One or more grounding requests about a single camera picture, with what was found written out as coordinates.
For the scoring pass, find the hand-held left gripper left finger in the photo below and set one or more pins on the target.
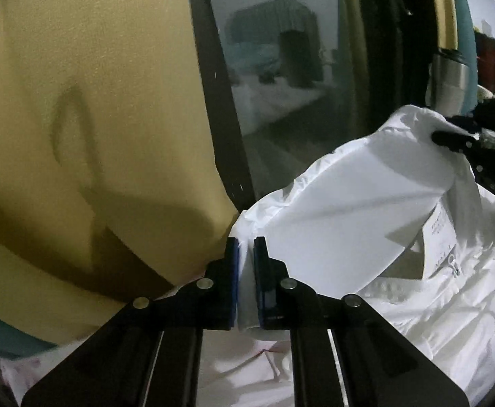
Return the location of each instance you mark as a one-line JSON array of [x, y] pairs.
[[232, 282]]

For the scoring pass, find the stainless steel tumbler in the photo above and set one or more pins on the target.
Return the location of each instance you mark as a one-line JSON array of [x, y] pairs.
[[451, 80]]

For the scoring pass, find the pink floral white bedsheet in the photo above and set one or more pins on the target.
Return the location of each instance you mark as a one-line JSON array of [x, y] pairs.
[[239, 375]]

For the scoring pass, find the yellow curtain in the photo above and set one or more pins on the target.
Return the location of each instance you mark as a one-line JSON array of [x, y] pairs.
[[103, 93], [440, 4]]

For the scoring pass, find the dark red object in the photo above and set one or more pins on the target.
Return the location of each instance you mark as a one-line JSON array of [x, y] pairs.
[[488, 63]]

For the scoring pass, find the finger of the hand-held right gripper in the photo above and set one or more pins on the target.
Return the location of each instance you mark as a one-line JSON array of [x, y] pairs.
[[463, 121], [446, 139]]

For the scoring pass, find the white shirt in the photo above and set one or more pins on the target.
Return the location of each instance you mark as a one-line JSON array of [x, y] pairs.
[[336, 220]]

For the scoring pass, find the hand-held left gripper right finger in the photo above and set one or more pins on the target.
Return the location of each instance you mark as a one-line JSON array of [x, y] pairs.
[[261, 282]]

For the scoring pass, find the dark framed glass window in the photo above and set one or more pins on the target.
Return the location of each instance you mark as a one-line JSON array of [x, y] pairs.
[[281, 72]]

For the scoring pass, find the teal curtain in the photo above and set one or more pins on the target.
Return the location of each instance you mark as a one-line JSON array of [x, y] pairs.
[[465, 21], [6, 335]]

